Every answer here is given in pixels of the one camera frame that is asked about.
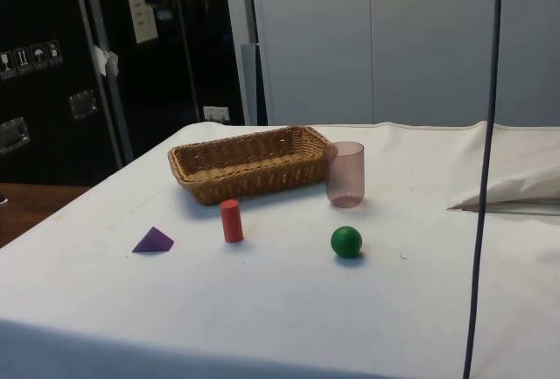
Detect red cylinder block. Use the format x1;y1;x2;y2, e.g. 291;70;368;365
219;199;245;243

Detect black cable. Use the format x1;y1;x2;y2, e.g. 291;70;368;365
462;0;505;379

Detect black cabinet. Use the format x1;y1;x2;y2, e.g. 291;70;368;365
0;0;246;187

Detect green ball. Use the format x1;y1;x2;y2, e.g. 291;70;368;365
330;225;364;260

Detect purple triangular block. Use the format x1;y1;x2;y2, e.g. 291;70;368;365
131;226;175;254

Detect wicker basket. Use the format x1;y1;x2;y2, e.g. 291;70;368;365
167;125;339;207

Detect see-through pink cup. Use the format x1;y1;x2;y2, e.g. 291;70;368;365
325;141;366;209

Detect pale lockers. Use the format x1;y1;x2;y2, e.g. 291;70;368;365
221;0;560;127

